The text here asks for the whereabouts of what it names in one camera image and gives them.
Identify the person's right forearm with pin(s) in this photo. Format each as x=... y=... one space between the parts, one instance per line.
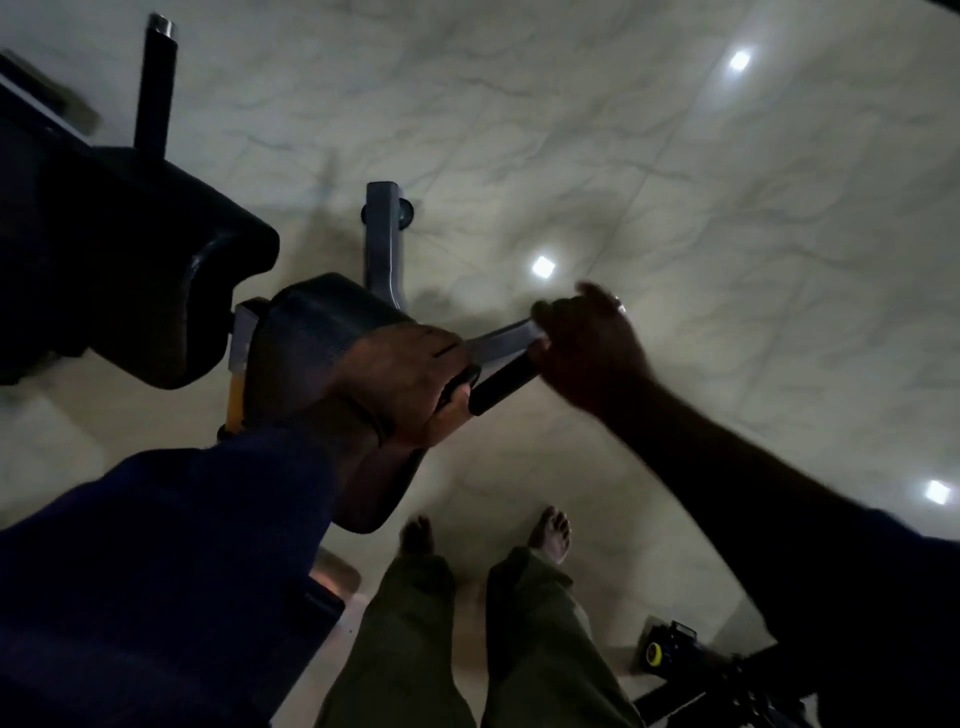
x=735 y=495

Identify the person's blue shirt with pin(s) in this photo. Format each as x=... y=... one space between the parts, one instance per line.
x=150 y=585

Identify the person's left forearm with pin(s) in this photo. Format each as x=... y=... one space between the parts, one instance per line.
x=345 y=435

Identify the person's left hand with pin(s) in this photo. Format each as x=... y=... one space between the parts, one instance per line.
x=412 y=382

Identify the black seated gym machine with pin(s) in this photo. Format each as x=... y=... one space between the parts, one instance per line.
x=690 y=660

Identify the person's right hand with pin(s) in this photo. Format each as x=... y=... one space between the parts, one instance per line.
x=592 y=352

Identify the black roman chair bench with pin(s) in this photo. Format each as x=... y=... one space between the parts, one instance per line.
x=384 y=247

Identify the black hip pad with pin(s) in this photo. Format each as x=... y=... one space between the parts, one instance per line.
x=300 y=337
x=165 y=262

